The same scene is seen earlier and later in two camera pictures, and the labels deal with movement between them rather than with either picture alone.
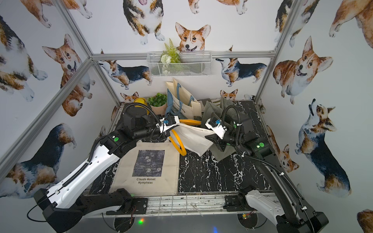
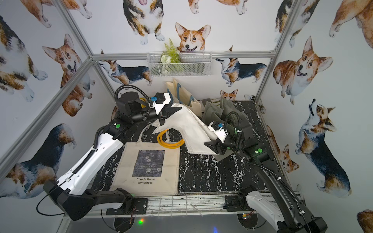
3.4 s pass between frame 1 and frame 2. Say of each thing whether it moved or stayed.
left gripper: moved
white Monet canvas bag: stayed
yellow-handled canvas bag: moved
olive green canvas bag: stayed
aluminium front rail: stayed
